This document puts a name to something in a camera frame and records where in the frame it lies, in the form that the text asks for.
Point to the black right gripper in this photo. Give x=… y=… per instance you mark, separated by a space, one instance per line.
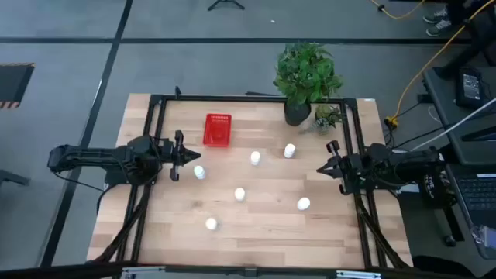
x=352 y=168

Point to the black metal table frame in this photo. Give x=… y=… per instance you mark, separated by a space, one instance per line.
x=232 y=98

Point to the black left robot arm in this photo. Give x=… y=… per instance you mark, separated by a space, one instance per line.
x=97 y=155

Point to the black rolling desk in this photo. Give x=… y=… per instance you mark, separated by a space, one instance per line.
x=441 y=100

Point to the black floor hatch, striped edge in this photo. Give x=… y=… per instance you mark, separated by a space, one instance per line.
x=13 y=83

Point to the black power brick with label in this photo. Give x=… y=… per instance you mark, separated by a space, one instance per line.
x=470 y=87

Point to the leafy green plant, black pot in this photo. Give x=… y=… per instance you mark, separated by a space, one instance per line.
x=306 y=73

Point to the white pill bottle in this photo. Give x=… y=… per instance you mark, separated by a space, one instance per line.
x=211 y=223
x=199 y=172
x=289 y=150
x=255 y=157
x=240 y=194
x=303 y=204

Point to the black tripod base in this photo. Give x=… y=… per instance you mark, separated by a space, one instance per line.
x=225 y=2

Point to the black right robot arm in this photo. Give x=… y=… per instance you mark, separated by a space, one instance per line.
x=407 y=162

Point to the dark grey furniture leg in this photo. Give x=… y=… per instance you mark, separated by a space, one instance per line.
x=11 y=177

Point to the black laptop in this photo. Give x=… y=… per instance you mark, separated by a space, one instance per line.
x=478 y=193

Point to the black box with white print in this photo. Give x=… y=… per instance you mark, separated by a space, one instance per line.
x=430 y=188

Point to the black beam with silver brackets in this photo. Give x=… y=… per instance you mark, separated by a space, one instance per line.
x=248 y=271

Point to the clear plastic bag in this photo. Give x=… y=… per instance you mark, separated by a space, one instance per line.
x=484 y=236

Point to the red plastic mesh basket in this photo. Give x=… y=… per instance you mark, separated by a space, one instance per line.
x=217 y=131

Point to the person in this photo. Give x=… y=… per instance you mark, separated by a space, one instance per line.
x=439 y=25

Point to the small potted succulent plant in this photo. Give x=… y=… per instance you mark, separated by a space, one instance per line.
x=327 y=113

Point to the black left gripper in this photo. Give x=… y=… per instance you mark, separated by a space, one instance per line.
x=166 y=151

